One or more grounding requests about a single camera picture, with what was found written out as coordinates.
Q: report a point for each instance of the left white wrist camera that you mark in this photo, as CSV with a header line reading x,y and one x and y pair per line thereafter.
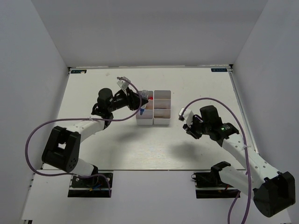
x,y
123,82

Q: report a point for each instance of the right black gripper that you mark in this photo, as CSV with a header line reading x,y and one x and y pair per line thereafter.
x,y
190,130

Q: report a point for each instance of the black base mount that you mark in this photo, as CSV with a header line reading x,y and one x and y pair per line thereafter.
x,y
208,184
95,187

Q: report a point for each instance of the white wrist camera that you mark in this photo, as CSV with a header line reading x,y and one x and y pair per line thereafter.
x,y
123,82
186,115

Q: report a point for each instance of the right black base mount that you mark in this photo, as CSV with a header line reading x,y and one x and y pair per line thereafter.
x,y
208,184

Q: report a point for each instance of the blue clear spray bottle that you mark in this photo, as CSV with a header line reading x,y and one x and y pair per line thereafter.
x,y
145,96

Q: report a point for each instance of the right white compartment organizer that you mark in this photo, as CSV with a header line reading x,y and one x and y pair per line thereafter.
x,y
162,98

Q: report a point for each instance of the left white compartment organizer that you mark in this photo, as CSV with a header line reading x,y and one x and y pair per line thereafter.
x,y
147,118

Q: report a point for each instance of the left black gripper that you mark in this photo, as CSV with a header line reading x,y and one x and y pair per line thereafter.
x,y
133,100

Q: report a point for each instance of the left blue table label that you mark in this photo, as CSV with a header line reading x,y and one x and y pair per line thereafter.
x,y
78,71

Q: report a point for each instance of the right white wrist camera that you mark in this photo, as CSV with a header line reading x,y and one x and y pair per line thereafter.
x,y
186,115

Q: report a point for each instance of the white compartment organizer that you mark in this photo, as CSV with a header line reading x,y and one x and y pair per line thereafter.
x,y
147,118
162,98

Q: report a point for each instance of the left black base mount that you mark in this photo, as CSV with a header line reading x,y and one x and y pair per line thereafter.
x,y
95,187

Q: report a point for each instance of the right blue table label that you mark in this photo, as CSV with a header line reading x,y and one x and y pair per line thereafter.
x,y
219,70

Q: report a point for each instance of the blue table label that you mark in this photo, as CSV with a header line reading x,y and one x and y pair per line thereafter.
x,y
219,70
78,71

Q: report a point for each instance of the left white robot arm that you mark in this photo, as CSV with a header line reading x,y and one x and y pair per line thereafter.
x,y
62,148

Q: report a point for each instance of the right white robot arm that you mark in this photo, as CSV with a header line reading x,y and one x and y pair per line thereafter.
x,y
271,190

